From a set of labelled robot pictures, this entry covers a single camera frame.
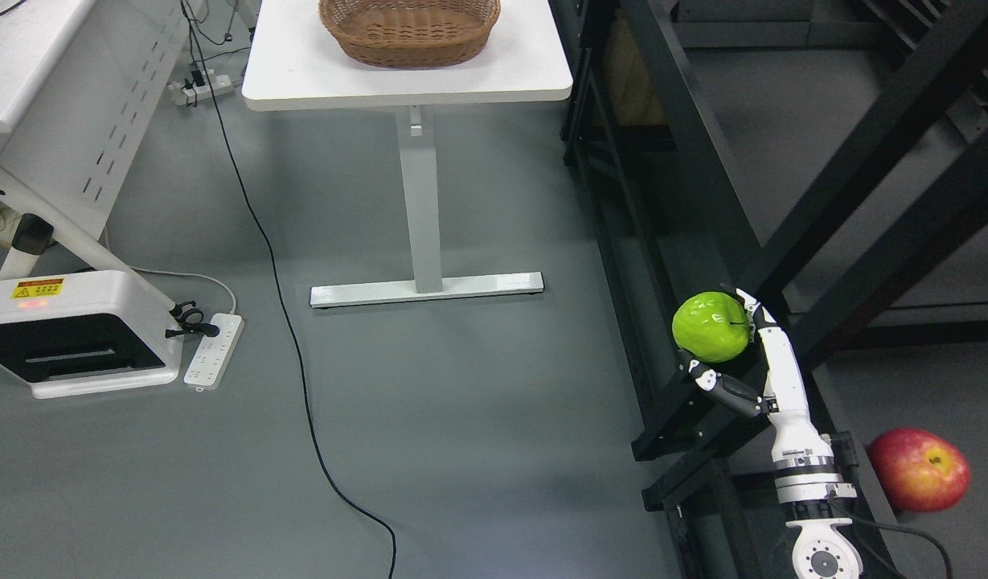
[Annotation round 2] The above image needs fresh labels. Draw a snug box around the black metal shelf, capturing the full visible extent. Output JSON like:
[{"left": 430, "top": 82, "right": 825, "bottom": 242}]
[{"left": 550, "top": 1, "right": 988, "bottom": 578}]

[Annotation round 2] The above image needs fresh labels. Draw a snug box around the white power strip far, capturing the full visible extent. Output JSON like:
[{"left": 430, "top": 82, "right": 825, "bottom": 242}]
[{"left": 166, "top": 68, "right": 239, "bottom": 107}]

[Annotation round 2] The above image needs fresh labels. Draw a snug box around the white pedestal table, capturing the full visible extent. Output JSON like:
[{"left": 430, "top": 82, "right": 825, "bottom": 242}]
[{"left": 241, "top": 1, "right": 573, "bottom": 309}]

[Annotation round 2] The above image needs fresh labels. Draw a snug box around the brown wicker basket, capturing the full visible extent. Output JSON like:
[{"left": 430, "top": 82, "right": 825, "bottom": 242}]
[{"left": 318, "top": 1, "right": 502, "bottom": 69}]

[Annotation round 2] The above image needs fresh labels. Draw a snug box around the long black floor cable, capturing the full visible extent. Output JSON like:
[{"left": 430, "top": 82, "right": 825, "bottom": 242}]
[{"left": 180, "top": 0, "right": 398, "bottom": 579}]

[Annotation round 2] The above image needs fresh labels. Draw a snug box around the white power strip near device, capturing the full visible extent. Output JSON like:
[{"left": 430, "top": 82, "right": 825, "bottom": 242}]
[{"left": 182, "top": 313, "right": 244, "bottom": 392}]

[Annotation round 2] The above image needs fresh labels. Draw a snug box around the white folding desk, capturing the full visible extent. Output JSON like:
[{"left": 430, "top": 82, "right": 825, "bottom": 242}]
[{"left": 0, "top": 1, "right": 186, "bottom": 310}]

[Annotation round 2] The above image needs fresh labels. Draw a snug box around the white box device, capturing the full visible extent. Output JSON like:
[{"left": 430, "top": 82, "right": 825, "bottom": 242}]
[{"left": 0, "top": 270, "right": 182, "bottom": 399}]

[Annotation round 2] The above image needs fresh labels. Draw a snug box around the red apple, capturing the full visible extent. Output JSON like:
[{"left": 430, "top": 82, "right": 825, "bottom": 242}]
[{"left": 866, "top": 428, "right": 972, "bottom": 513}]

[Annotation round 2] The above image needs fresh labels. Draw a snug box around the white power cord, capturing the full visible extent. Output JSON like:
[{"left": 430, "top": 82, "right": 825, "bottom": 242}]
[{"left": 100, "top": 233, "right": 238, "bottom": 316}]

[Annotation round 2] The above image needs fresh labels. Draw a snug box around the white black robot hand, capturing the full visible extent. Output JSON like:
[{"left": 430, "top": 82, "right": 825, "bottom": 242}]
[{"left": 678, "top": 287, "right": 833, "bottom": 462}]

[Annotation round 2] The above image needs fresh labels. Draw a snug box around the green apple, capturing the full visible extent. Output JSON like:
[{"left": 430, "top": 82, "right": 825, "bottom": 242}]
[{"left": 671, "top": 292, "right": 751, "bottom": 363}]

